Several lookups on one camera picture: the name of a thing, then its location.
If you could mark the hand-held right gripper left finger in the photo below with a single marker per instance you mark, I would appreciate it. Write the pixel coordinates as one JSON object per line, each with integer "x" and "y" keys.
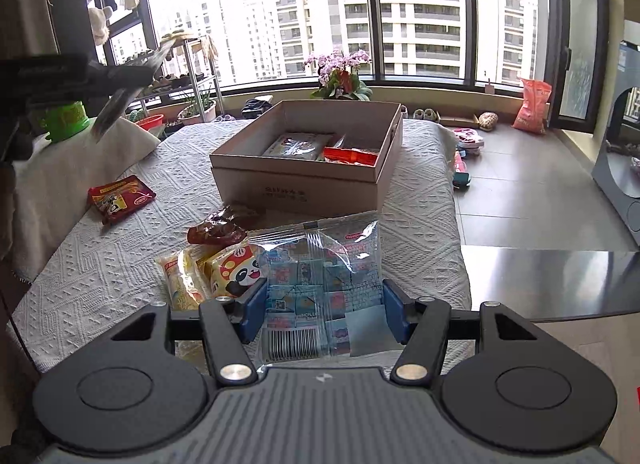
{"x": 255, "y": 309}

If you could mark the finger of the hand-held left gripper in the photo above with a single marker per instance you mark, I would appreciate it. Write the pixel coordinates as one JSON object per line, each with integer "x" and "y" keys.
{"x": 122, "y": 76}

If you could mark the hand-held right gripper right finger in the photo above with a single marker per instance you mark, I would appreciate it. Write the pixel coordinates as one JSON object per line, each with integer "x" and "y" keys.
{"x": 392, "y": 314}

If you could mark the silver snack packet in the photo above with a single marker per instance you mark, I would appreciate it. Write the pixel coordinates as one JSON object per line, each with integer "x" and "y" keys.
{"x": 120, "y": 104}

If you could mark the clear blue snack packet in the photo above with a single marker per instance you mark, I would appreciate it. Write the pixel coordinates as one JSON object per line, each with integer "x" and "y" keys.
{"x": 320, "y": 284}

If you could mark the cardboard box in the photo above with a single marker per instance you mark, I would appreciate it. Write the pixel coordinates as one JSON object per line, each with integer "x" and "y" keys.
{"x": 300, "y": 189}

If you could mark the panda print snack packet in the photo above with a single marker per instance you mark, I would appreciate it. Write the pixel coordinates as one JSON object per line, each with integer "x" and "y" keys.
{"x": 232, "y": 269}

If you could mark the green plastic pot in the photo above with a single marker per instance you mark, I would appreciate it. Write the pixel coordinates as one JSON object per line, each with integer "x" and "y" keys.
{"x": 65, "y": 119}

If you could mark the red flower pot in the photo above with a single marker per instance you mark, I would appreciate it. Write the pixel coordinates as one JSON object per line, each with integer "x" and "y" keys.
{"x": 150, "y": 121}

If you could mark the metal shoe rack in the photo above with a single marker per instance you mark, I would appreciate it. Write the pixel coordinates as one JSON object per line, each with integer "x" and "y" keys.
{"x": 192, "y": 64}

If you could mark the white planter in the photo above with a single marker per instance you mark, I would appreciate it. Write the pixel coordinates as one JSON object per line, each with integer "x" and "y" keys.
{"x": 197, "y": 113}

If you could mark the dark red snack packet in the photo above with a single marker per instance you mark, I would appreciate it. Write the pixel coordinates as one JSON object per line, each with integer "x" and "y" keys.
{"x": 220, "y": 229}

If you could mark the white cloth-covered chair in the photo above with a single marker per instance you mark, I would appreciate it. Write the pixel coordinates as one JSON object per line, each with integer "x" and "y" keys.
{"x": 75, "y": 164}

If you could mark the red and yellow snack packet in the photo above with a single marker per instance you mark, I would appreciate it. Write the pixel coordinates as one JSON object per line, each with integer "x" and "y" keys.
{"x": 120, "y": 199}

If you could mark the black shoes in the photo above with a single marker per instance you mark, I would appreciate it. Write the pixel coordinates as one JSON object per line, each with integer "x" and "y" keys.
{"x": 257, "y": 105}

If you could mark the pink slipper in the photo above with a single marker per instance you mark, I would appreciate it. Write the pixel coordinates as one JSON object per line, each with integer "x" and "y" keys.
{"x": 469, "y": 136}
{"x": 460, "y": 171}

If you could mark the pale shoes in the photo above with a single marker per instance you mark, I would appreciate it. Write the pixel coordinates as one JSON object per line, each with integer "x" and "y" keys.
{"x": 429, "y": 114}

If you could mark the brown round object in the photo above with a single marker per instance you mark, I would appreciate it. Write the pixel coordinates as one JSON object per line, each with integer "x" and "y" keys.
{"x": 487, "y": 120}

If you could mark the pink orchid plant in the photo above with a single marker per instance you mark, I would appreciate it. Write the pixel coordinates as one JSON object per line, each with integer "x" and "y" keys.
{"x": 340, "y": 81}

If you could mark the orange plastic bag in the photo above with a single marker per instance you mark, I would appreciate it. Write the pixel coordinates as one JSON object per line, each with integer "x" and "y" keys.
{"x": 534, "y": 106}

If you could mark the grey washing machine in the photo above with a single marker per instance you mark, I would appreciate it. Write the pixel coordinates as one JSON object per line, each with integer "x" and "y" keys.
{"x": 620, "y": 154}

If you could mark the black framed window sash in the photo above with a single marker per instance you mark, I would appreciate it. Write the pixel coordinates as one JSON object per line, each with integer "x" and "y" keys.
{"x": 575, "y": 44}

